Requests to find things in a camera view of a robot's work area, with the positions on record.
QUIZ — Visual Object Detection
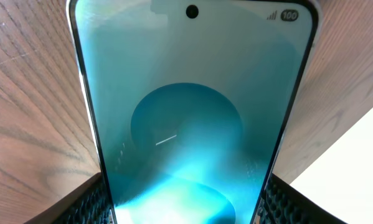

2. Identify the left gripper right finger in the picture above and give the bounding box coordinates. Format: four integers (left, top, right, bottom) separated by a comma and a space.
256, 174, 345, 224

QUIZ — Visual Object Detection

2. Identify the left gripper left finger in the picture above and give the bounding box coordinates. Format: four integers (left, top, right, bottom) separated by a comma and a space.
26, 173, 113, 224

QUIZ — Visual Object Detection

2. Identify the Galaxy S25 smartphone cyan screen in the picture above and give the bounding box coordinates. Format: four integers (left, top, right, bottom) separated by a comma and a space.
66, 0, 321, 223

